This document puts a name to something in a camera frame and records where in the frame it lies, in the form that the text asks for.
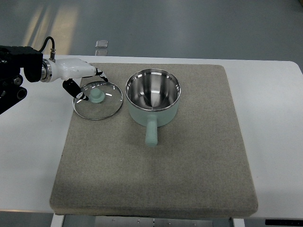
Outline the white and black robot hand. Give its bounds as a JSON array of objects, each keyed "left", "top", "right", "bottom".
[{"left": 40, "top": 58, "right": 108, "bottom": 101}]

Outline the glass lid with green knob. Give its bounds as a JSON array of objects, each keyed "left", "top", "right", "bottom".
[{"left": 72, "top": 81, "right": 124, "bottom": 121}]

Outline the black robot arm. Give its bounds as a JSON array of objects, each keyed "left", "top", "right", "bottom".
[{"left": 0, "top": 45, "right": 43, "bottom": 113}]

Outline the small clear floor plate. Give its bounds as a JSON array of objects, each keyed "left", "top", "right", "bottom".
[{"left": 95, "top": 40, "right": 108, "bottom": 49}]

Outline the mint green saucepan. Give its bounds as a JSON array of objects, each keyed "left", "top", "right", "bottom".
[{"left": 125, "top": 69, "right": 181, "bottom": 147}]

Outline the grey felt mat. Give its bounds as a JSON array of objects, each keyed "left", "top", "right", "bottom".
[{"left": 50, "top": 63, "right": 258, "bottom": 218}]

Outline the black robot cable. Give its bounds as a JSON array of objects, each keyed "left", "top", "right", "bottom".
[{"left": 38, "top": 36, "right": 57, "bottom": 62}]

